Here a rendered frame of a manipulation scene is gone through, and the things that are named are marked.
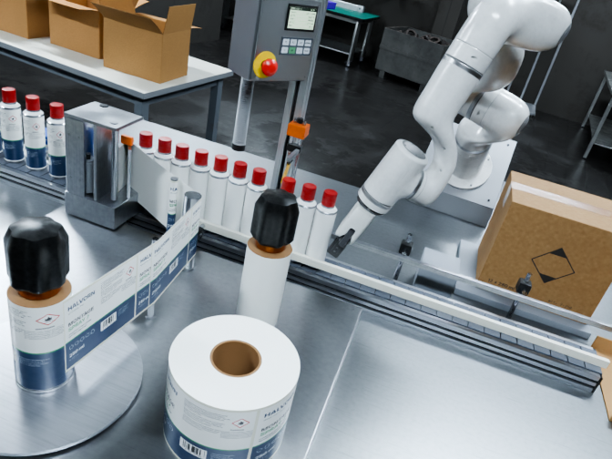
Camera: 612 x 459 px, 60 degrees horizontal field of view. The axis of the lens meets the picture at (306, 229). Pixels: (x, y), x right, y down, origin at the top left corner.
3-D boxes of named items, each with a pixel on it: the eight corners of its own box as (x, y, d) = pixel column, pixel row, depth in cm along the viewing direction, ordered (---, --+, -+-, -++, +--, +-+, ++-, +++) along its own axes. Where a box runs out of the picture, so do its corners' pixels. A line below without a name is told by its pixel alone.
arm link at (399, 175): (394, 192, 126) (362, 176, 123) (428, 149, 119) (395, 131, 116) (400, 213, 120) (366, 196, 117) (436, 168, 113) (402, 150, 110)
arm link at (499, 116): (469, 115, 174) (484, 67, 152) (518, 145, 168) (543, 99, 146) (447, 140, 171) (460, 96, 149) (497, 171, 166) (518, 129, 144)
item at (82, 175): (65, 212, 132) (61, 113, 119) (97, 193, 143) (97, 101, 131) (114, 229, 130) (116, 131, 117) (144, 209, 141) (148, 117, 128)
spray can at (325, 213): (300, 265, 133) (318, 192, 123) (306, 255, 137) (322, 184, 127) (321, 270, 132) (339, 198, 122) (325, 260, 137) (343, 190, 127)
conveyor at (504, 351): (-10, 178, 149) (-12, 162, 147) (20, 165, 158) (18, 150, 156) (593, 393, 120) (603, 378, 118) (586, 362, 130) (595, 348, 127)
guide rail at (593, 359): (176, 219, 137) (177, 213, 136) (178, 218, 138) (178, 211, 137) (606, 369, 118) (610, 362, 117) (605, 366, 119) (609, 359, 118)
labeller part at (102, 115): (63, 115, 120) (63, 110, 119) (95, 104, 129) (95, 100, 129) (116, 132, 118) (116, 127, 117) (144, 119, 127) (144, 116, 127)
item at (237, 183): (217, 235, 137) (226, 163, 127) (226, 227, 142) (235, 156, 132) (235, 241, 136) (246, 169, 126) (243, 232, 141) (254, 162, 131)
